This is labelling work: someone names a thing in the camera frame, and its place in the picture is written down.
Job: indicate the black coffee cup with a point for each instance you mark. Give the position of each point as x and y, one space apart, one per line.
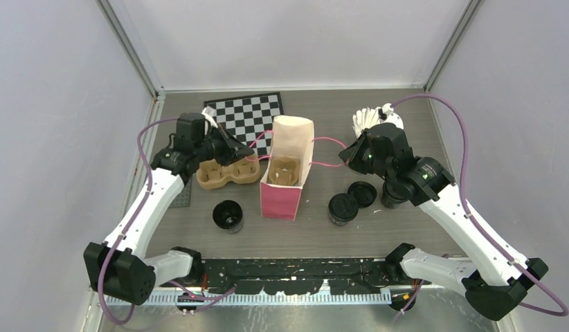
343 210
396 193
228 216

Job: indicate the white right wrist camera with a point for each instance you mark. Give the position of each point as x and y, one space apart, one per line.
391 117

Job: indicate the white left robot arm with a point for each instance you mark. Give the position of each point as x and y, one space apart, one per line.
118 266

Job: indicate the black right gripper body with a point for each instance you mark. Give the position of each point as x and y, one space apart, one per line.
372 164

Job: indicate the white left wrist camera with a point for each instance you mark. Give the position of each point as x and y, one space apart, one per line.
209 114

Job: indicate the stack of black lids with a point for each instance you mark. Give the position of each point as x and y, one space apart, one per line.
364 193

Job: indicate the black white chessboard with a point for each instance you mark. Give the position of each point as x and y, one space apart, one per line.
249 118

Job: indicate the pink paper bag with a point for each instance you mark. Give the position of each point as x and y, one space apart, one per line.
293 137

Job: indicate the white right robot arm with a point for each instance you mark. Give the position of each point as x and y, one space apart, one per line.
498 277

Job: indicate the cup of white paper straws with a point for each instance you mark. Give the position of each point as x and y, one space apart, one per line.
368 117

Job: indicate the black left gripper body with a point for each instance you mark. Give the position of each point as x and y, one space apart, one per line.
212 147

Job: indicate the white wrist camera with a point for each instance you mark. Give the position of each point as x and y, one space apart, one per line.
209 114
391 117

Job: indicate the brown cardboard cup carrier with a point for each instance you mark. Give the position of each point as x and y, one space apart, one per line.
211 175

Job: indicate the grey building baseplate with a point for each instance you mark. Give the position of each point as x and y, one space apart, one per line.
182 200

